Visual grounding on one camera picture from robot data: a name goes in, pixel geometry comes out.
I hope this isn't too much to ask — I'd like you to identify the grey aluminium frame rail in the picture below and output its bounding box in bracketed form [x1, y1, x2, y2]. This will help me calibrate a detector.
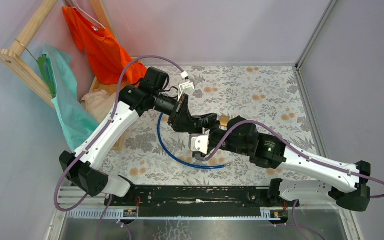
[294, 0, 365, 240]

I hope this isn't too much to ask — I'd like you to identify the teal cloth garment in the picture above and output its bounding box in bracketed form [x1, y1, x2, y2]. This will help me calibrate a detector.
[42, 44, 99, 151]

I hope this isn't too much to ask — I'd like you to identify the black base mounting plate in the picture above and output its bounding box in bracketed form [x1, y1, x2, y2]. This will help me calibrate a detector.
[104, 185, 294, 218]

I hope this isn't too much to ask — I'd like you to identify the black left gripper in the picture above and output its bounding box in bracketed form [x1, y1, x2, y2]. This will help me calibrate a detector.
[150, 91, 197, 133]

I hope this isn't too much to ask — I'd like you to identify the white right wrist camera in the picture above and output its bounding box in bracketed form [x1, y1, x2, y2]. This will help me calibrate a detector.
[188, 134, 209, 162]

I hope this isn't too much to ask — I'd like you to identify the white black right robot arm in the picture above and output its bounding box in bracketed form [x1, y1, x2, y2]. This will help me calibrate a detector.
[206, 116, 371, 212]

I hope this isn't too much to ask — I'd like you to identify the blue cable lock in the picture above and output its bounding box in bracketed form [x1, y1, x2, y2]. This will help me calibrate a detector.
[157, 113, 227, 170]

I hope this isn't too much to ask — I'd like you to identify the orange t-shirt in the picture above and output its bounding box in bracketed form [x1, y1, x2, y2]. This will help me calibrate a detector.
[62, 6, 132, 85]

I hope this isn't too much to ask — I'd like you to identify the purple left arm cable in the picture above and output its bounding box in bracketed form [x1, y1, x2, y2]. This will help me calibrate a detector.
[53, 55, 188, 240]

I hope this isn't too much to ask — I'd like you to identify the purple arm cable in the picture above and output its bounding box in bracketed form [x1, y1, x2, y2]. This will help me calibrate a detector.
[200, 119, 384, 240]
[53, 55, 188, 240]

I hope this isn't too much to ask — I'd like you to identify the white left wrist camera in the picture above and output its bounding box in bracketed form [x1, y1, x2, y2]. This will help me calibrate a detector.
[177, 71, 195, 102]

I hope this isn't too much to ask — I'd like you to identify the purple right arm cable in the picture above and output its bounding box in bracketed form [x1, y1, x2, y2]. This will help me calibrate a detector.
[200, 119, 384, 240]

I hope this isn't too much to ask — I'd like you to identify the beige crumpled cloth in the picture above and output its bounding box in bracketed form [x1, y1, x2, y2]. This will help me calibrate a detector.
[80, 89, 116, 124]

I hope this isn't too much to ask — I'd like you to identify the wooden clothes rack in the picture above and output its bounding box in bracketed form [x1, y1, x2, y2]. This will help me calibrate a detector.
[0, 0, 145, 152]

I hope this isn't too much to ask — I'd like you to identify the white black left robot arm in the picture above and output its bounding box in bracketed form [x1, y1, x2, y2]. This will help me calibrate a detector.
[59, 67, 220, 206]

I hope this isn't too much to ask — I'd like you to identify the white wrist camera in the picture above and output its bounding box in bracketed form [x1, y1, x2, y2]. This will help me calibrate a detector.
[188, 134, 209, 162]
[177, 71, 195, 102]

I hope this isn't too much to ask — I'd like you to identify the pink clothes hanger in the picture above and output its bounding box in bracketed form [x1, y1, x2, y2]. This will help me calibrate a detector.
[73, 0, 106, 29]

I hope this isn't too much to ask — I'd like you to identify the brass padlock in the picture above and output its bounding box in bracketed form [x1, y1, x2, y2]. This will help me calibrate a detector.
[219, 115, 230, 127]

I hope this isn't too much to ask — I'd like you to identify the green clothes hanger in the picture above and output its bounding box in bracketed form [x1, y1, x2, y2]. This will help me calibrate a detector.
[37, 54, 56, 99]

